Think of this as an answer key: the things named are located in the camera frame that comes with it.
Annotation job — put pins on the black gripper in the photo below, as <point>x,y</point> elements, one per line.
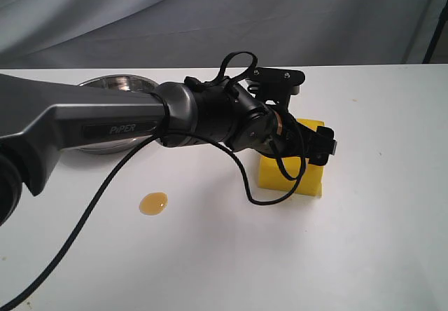
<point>276,135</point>

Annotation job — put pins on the yellow sponge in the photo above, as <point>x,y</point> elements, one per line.
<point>270,177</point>

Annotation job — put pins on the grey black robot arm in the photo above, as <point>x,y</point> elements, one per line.
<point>40,119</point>

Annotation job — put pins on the amber liquid spill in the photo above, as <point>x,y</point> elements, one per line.
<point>153,203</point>

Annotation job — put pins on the round stainless steel dish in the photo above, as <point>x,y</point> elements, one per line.
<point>129,83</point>

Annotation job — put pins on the grey backdrop cloth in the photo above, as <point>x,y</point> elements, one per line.
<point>43,34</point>

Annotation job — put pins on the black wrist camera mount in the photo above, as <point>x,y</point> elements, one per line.
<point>275,85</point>

